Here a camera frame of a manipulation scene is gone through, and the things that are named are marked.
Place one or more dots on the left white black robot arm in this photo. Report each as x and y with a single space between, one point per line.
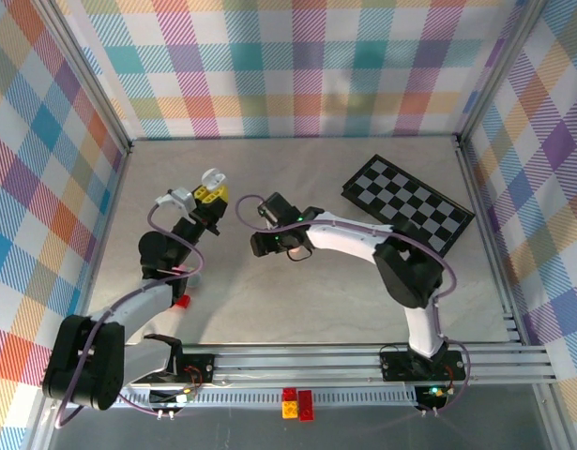
138 300

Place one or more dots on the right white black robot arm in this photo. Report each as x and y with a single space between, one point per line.
353 236

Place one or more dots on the small blue-grey object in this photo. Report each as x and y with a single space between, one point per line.
195 280

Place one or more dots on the red plastic block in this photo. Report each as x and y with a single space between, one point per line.
182 302

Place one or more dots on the black and white chessboard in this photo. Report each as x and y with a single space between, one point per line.
410 197

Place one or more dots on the black controller board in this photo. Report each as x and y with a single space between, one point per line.
166 397
431 398

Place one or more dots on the small red toy brick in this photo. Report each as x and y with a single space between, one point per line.
290 393

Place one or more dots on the long red toy brick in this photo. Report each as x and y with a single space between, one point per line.
307 404

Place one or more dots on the yellow toy brick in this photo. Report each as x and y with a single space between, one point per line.
289 409

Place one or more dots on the aluminium side rail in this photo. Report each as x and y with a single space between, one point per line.
115 187
487 220

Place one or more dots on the thin aluminium wall rail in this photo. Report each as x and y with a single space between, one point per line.
293 138

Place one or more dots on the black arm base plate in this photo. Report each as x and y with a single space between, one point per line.
208 363
391 370

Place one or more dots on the wide aluminium mounting rail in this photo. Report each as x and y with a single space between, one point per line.
293 363

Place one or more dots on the aluminium frame post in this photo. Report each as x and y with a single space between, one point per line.
93 79
497 70

